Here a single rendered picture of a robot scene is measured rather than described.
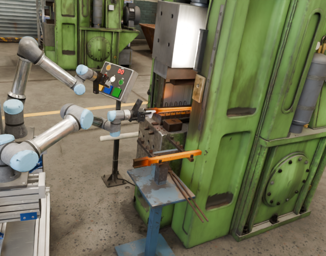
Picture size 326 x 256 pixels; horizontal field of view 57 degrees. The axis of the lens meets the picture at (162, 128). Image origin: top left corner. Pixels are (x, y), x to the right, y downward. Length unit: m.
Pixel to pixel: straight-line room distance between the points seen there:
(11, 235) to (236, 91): 1.79
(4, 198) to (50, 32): 5.54
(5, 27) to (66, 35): 3.22
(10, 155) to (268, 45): 1.64
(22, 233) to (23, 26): 8.07
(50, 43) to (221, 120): 5.60
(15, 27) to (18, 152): 8.38
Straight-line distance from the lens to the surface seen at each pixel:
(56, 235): 2.61
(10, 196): 1.85
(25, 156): 1.59
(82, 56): 6.96
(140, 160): 1.61
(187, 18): 2.03
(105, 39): 7.00
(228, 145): 2.21
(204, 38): 1.95
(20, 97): 2.27
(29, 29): 9.94
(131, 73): 2.54
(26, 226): 2.41
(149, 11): 11.36
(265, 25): 2.06
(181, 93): 2.55
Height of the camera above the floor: 1.82
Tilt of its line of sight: 24 degrees down
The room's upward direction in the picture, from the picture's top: 8 degrees clockwise
